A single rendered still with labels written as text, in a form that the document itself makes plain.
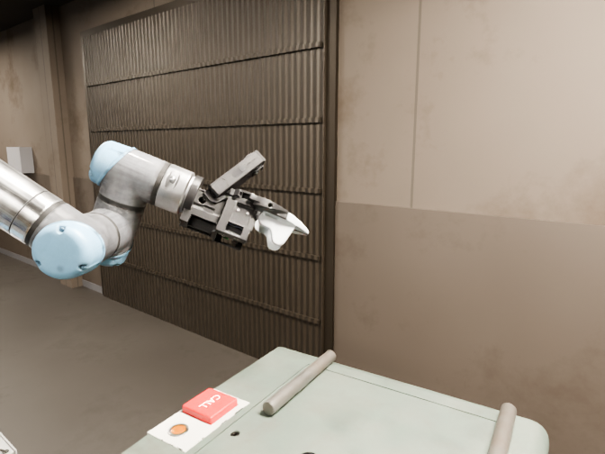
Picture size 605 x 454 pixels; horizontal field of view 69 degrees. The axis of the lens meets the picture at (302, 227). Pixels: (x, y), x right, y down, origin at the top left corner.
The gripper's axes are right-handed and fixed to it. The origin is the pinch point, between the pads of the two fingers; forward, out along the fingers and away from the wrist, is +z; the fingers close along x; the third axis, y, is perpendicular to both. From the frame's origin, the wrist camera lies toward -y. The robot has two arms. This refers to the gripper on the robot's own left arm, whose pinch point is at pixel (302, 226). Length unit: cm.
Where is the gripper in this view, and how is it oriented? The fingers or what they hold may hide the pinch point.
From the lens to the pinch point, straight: 77.4
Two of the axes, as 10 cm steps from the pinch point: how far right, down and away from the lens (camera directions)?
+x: 2.7, -2.9, -9.2
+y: -2.9, 8.9, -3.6
